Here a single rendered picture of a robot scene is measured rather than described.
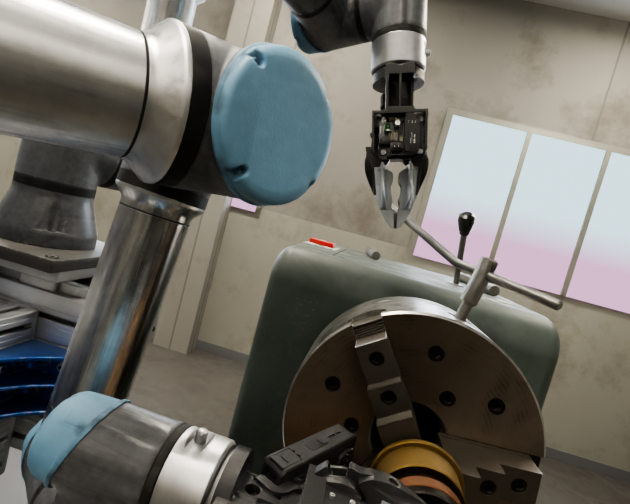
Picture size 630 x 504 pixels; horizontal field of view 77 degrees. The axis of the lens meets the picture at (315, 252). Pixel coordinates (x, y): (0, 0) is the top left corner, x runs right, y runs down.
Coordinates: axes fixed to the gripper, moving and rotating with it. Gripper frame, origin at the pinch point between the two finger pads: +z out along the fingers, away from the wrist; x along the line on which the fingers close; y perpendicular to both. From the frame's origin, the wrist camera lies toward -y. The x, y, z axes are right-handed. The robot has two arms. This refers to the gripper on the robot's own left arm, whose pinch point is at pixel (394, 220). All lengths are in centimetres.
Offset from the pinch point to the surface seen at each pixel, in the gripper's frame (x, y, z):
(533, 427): 15.7, 10.9, 24.5
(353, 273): -6.3, -6.8, 8.6
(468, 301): 8.9, 7.3, 10.6
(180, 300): -156, -238, 55
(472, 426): 8.9, 10.8, 24.9
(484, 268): 10.8, 7.2, 6.3
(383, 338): -1.8, 14.8, 13.9
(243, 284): -110, -258, 43
